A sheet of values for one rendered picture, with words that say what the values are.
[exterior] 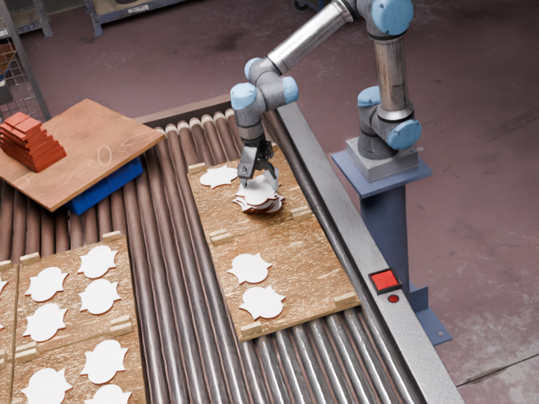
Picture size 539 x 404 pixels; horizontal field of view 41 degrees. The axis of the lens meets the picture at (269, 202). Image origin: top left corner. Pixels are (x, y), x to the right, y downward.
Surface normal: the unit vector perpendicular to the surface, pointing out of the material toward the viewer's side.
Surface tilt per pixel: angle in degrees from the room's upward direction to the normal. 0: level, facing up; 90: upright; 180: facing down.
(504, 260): 0
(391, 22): 83
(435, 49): 0
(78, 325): 0
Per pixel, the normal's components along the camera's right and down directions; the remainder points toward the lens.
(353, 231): -0.14, -0.77
